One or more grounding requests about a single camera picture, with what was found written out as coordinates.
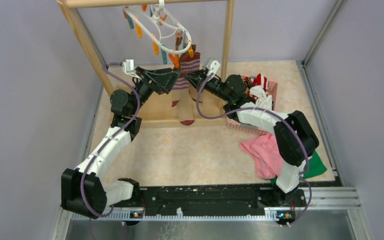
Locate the white round clip hanger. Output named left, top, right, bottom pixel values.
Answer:
left=122, top=0, right=195, bottom=69

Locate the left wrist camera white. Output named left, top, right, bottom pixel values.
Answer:
left=121, top=59, right=136, bottom=76

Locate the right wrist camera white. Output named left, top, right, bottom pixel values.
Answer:
left=204, top=58, right=221, bottom=76

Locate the wooden clothes rack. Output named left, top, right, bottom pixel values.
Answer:
left=56, top=0, right=236, bottom=130

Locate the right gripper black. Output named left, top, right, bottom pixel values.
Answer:
left=182, top=68, right=232, bottom=103

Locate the red white striped sock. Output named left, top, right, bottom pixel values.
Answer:
left=252, top=73, right=269, bottom=90

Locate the brown sock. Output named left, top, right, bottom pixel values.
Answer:
left=175, top=34, right=183, bottom=51

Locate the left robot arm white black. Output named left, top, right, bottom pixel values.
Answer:
left=61, top=67, right=181, bottom=219

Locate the pink plastic basket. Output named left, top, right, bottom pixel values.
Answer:
left=226, top=75, right=278, bottom=136

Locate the purple striped tan sock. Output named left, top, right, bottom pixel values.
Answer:
left=170, top=77, right=195, bottom=126

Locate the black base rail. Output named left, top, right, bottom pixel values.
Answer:
left=115, top=183, right=307, bottom=224

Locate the purple cable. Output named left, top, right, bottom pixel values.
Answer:
left=79, top=61, right=142, bottom=240
left=195, top=72, right=313, bottom=227

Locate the green cloth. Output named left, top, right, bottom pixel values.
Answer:
left=270, top=150, right=328, bottom=186

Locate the purple striped sock maroon cuff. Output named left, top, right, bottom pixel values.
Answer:
left=179, top=51, right=201, bottom=102

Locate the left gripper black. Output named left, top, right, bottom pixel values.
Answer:
left=129, top=66, right=181, bottom=116

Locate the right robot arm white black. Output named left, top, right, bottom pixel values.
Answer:
left=180, top=70, right=320, bottom=206

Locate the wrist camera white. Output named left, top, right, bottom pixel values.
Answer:
left=204, top=58, right=221, bottom=76
left=121, top=59, right=136, bottom=76

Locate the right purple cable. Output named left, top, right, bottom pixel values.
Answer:
left=195, top=72, right=313, bottom=227

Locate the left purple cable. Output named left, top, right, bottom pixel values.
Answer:
left=79, top=61, right=142, bottom=240

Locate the pink cloth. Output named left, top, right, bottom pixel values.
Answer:
left=239, top=133, right=284, bottom=180

